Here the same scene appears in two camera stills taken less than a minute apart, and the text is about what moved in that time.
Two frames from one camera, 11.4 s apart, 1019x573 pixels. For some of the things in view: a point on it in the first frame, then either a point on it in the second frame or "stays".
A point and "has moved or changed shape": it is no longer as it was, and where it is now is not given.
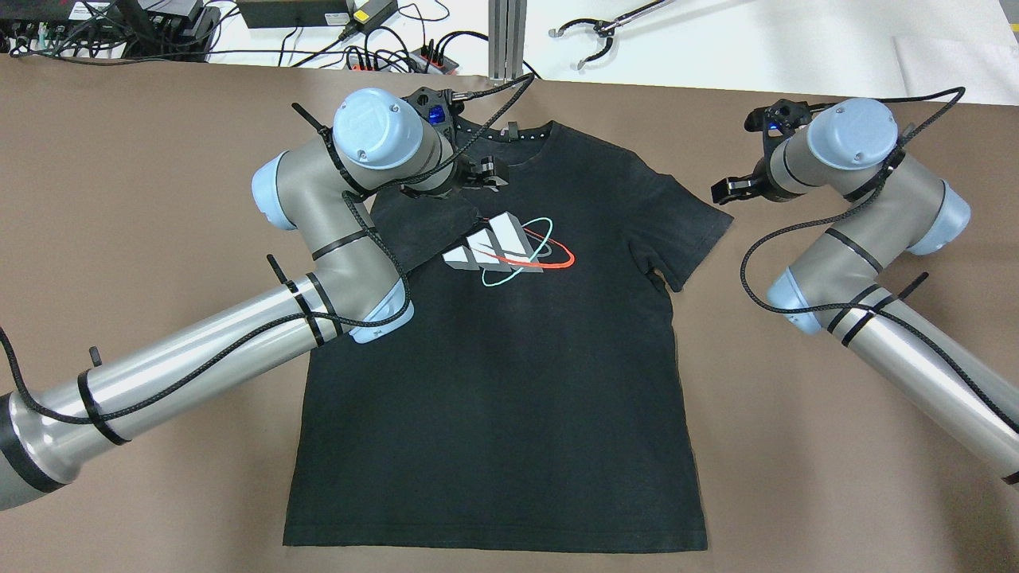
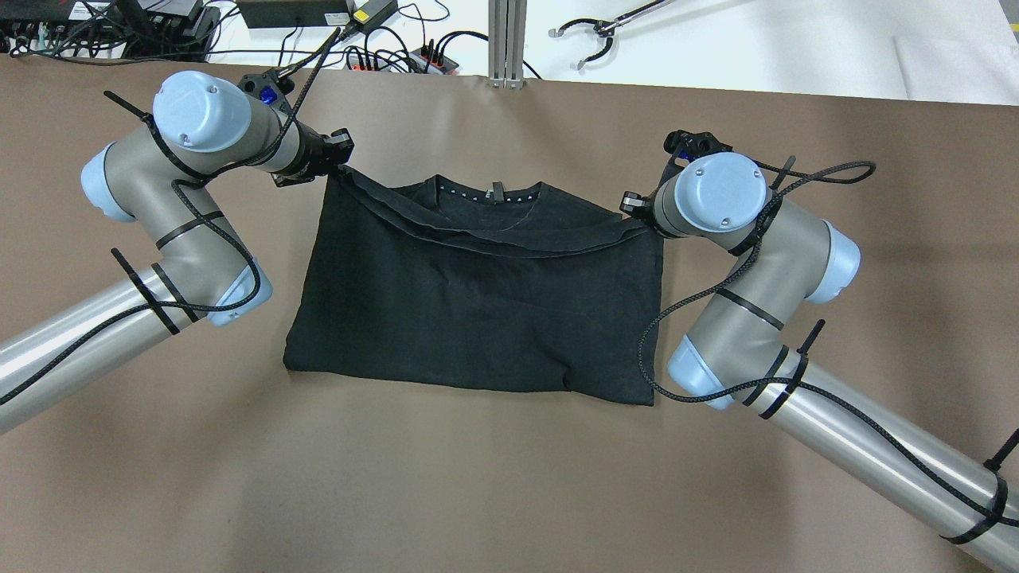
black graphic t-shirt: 529,400 has moved or changed shape
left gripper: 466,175 to 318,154
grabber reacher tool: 606,29 stays
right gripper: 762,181 to 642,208
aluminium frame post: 506,40 stays
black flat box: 293,13 stays
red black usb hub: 422,60 stays
